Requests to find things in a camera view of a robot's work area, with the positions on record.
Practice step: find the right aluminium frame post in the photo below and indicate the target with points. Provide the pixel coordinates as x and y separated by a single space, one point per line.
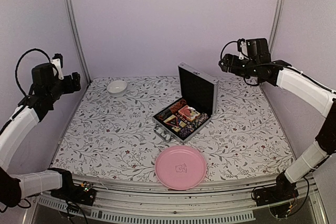
275 23

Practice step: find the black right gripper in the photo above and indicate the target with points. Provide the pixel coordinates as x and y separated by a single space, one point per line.
226 59

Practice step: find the aluminium poker chip case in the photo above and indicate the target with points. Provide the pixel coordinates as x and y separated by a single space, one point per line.
200 91

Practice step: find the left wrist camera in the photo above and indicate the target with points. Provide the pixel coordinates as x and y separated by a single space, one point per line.
57 62

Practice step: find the white ceramic bowl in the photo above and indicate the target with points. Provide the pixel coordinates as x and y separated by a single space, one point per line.
117 88

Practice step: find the pink plastic plate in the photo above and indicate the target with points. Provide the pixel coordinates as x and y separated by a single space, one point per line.
180 167

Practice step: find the upper row of poker chips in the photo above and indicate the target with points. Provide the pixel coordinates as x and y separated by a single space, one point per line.
172 109

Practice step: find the red playing card deck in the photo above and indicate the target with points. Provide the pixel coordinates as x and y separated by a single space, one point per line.
188 113

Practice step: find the left aluminium frame post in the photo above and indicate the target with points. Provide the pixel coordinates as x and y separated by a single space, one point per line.
76 38

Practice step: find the row of poker chips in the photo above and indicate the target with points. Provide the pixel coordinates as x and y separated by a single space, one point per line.
193 126
172 109

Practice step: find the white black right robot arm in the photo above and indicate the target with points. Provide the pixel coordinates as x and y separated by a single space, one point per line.
304 107

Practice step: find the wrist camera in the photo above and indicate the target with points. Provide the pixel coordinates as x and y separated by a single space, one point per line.
57 62
242 49

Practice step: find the lower row of poker chips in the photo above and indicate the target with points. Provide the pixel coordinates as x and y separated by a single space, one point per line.
193 126

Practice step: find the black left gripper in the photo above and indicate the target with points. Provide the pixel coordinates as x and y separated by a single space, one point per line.
70 86

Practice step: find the black triangular card box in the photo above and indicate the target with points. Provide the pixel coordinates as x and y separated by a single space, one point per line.
172 121

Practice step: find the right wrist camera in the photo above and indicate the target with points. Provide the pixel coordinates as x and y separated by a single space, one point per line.
242 49

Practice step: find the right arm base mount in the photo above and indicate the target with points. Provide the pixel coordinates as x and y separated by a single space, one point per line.
269 195

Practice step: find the front aluminium rail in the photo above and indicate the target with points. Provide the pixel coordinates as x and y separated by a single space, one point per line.
231 201

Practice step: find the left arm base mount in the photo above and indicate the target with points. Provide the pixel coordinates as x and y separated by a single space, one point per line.
83 194

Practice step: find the aluminium frame post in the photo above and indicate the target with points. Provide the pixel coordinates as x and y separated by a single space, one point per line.
76 38
275 23

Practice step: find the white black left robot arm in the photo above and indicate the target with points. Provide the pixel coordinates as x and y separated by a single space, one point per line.
14 188

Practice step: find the blue playing card deck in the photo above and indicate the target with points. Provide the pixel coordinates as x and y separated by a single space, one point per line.
183 124

